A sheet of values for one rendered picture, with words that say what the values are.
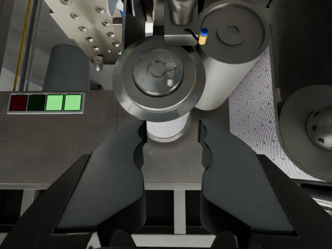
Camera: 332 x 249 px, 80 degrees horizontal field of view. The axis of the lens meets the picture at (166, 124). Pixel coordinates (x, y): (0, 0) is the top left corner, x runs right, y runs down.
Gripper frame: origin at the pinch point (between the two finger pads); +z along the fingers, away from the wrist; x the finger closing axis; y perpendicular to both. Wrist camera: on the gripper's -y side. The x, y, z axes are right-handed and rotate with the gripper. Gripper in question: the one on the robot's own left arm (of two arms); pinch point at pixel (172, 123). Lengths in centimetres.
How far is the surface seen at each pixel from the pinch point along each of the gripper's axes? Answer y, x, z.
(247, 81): 5.8, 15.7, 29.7
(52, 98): 16, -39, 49
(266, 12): -7, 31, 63
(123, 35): -3.7, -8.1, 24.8
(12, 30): 2, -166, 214
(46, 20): -6, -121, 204
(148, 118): 7.1, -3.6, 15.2
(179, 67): 0.3, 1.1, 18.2
